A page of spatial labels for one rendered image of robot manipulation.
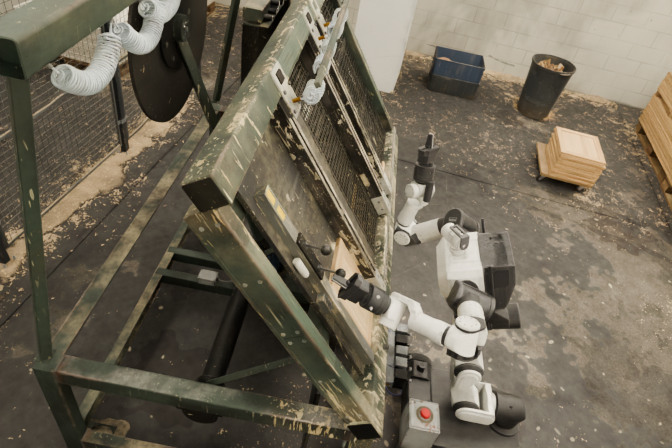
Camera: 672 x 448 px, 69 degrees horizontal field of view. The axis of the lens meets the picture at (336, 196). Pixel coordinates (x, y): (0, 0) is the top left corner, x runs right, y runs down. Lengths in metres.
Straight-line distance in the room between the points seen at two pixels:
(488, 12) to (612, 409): 5.00
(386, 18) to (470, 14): 1.70
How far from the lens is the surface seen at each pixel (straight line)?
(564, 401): 3.62
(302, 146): 1.86
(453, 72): 6.26
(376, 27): 5.79
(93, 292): 2.53
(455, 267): 2.01
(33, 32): 1.32
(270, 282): 1.45
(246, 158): 1.39
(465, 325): 1.65
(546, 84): 6.27
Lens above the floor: 2.71
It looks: 39 degrees down
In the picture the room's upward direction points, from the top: 11 degrees clockwise
